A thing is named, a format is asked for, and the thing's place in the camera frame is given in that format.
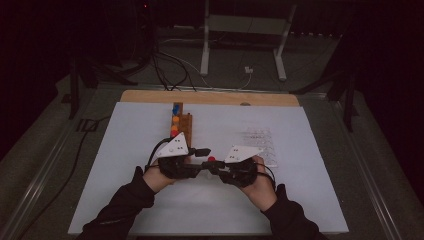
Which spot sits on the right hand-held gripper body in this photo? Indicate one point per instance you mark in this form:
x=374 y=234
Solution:
x=241 y=153

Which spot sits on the clear plastic test tube rack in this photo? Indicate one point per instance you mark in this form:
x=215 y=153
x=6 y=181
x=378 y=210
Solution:
x=263 y=140

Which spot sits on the black stand legs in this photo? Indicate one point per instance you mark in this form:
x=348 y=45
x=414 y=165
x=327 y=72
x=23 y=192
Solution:
x=74 y=96
x=349 y=103

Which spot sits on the wooden test tube rack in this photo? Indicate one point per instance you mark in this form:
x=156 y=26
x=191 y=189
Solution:
x=186 y=126

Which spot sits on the person's right hand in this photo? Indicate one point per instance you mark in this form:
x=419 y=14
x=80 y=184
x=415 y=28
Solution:
x=260 y=195

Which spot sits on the grey metal stand frame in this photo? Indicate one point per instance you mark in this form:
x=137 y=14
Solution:
x=205 y=50

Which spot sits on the person's left hand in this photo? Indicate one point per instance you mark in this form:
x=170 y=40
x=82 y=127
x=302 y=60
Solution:
x=156 y=178

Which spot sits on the white table mat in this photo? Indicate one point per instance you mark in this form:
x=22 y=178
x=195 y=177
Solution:
x=213 y=206

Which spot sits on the blue cap test tube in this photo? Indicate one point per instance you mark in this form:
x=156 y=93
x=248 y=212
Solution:
x=177 y=106
x=174 y=111

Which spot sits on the metal floor rail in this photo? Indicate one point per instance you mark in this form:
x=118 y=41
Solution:
x=36 y=186
x=368 y=173

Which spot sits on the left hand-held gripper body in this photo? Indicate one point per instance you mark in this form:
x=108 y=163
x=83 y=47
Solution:
x=175 y=148

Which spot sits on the white plug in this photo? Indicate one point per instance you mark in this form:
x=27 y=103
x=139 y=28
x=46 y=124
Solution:
x=248 y=69

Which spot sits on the orange cap test tube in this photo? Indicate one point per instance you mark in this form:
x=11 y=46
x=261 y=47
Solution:
x=174 y=127
x=175 y=118

